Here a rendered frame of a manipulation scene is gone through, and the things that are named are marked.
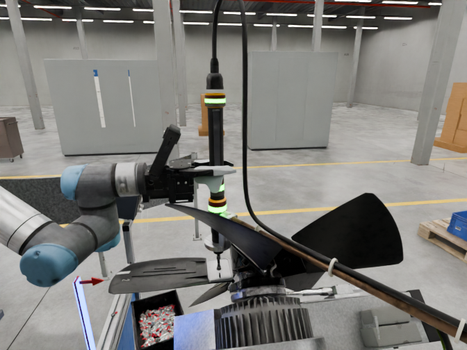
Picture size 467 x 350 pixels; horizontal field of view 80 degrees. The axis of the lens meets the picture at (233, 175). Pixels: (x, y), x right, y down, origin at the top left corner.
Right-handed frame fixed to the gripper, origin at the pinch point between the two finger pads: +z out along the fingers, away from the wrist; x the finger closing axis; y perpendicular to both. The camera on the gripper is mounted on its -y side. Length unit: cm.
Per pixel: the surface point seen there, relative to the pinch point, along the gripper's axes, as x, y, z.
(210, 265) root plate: -2.0, 28.2, -5.4
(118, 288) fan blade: 7.0, 25.2, -26.2
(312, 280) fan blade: -12, 46, 29
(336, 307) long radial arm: 11.3, 33.8, 24.1
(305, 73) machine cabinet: -590, -30, 251
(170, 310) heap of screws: -25, 63, -20
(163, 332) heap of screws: -15, 63, -22
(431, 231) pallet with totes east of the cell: -171, 138, 238
